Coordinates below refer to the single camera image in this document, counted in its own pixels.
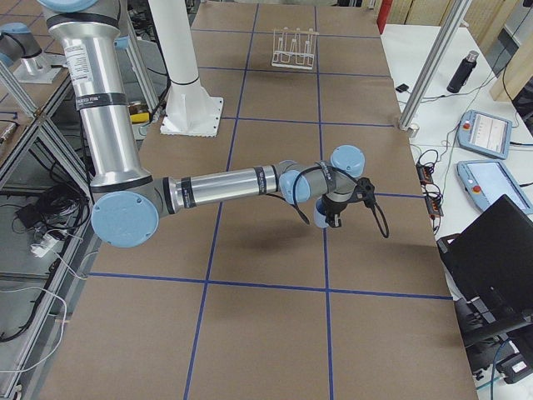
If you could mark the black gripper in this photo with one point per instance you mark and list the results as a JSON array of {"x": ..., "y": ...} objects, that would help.
[{"x": 334, "y": 207}]

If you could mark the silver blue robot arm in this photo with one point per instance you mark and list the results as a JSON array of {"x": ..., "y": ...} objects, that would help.
[
  {"x": 18, "y": 45},
  {"x": 130, "y": 202}
]

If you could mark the brown paper table cover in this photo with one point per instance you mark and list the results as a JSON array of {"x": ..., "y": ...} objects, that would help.
[{"x": 242, "y": 300}]

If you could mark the blue teach pendant near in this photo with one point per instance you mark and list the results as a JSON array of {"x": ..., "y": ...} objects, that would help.
[{"x": 485, "y": 181}]

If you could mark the blue teach pendant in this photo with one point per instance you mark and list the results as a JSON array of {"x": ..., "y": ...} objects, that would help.
[
  {"x": 485, "y": 134},
  {"x": 485, "y": 181}
]

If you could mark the blue teach pendant far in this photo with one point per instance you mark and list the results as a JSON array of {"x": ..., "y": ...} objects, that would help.
[{"x": 485, "y": 134}]

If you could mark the black water bottle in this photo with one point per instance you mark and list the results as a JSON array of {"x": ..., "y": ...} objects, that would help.
[{"x": 463, "y": 72}]

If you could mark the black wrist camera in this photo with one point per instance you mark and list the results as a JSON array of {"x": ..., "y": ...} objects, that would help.
[{"x": 365, "y": 192}]

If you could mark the white wire cup holder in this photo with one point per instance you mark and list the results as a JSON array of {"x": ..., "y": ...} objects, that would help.
[{"x": 294, "y": 48}]

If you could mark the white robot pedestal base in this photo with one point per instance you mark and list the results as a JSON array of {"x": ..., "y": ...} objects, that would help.
[{"x": 190, "y": 110}]

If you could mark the aluminium frame post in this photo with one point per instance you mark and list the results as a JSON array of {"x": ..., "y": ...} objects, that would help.
[{"x": 438, "y": 50}]

